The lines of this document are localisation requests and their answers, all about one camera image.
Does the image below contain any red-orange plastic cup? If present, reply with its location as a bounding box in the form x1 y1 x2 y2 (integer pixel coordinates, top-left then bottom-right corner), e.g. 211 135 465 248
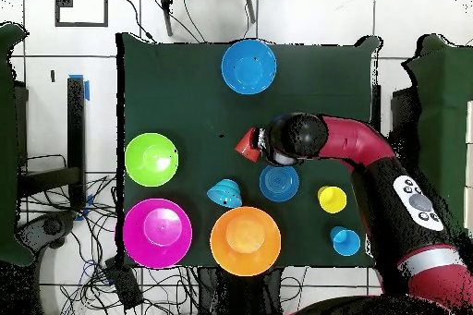
234 127 262 164

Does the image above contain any medium translucent blue bowl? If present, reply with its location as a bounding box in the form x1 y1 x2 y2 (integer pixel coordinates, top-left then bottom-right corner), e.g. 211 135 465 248
259 164 300 203

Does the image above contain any small cyan plastic bowl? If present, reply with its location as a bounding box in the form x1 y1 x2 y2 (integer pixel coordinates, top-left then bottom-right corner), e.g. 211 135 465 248
206 178 244 209

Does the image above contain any large blue plastic bowl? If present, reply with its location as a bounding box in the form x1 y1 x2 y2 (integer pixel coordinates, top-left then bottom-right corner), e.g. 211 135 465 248
221 38 278 96

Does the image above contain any white boxes stack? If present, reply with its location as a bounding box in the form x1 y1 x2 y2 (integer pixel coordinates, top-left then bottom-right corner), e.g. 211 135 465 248
463 99 473 239

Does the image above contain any yellow plastic cup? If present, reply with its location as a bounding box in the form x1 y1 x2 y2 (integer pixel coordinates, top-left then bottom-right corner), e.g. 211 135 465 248
316 185 348 215

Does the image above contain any dark green tablecloth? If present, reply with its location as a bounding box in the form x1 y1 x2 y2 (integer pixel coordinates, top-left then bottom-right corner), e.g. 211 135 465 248
115 31 383 270

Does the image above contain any orange plastic bowl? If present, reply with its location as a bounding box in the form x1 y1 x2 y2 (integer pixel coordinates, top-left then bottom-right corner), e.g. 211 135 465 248
209 206 283 278

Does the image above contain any lime green plastic bowl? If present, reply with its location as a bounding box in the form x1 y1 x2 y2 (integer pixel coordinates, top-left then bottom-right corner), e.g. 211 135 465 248
124 132 180 188

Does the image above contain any magenta pink plastic bowl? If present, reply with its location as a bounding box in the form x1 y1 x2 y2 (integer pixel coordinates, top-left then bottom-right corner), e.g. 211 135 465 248
122 197 194 270

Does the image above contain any light blue plastic cup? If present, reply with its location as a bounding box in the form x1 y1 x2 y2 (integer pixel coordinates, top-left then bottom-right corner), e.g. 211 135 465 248
329 225 362 258

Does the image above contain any blue tape strip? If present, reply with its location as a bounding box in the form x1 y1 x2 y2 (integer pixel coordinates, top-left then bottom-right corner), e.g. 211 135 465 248
67 73 91 102

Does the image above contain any black power brick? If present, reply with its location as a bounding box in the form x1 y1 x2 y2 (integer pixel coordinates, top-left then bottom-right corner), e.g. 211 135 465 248
103 256 144 311

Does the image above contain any green cloth covered side table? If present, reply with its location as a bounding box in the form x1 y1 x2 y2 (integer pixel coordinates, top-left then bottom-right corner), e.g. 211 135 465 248
0 21 36 267
402 33 473 275

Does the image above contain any black metal table frame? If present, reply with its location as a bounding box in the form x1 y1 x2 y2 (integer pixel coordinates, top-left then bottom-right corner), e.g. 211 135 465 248
370 83 420 153
16 76 88 212

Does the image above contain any black cable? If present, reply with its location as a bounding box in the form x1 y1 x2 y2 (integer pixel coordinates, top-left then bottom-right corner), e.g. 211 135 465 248
118 0 157 43

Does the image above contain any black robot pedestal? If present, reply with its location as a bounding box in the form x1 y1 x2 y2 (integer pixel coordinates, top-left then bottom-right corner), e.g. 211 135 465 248
197 266 285 315

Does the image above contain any tangle of floor cables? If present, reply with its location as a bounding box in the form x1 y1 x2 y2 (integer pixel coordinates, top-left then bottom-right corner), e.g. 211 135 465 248
18 153 200 315

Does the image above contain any gray pedestal foot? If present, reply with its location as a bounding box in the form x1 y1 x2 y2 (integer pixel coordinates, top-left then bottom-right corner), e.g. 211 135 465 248
16 210 78 253

